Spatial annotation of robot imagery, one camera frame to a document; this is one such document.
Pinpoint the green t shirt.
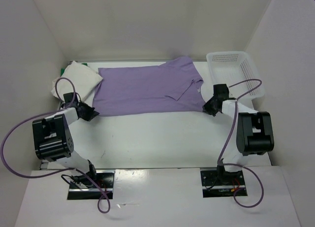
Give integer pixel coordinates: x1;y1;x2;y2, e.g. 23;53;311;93
60;63;88;76

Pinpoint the white t shirt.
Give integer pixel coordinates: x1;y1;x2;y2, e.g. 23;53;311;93
51;61;103;101

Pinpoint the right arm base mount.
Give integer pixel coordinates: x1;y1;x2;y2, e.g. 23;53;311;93
200;168;248;198

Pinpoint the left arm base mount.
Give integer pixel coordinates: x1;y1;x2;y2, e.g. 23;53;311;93
61;170;115;200

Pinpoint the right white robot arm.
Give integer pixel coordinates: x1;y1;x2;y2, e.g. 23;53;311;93
203;96;275;184

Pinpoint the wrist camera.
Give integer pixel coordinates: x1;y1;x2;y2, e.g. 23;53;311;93
63;92;80;108
213;84;229;98

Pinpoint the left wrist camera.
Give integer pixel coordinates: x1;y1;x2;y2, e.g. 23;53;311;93
63;92;80;108

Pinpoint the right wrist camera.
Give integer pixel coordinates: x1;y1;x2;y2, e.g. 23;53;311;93
213;84;229;98

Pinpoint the white plastic basket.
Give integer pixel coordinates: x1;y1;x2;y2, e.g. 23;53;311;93
206;51;265;99

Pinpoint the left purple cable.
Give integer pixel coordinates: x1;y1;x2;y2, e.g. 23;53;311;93
1;77;111;214

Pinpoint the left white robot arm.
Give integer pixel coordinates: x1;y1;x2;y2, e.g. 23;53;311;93
32;102;99;188

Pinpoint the lavender t shirt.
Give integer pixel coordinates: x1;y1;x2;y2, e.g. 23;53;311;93
93;56;205;117

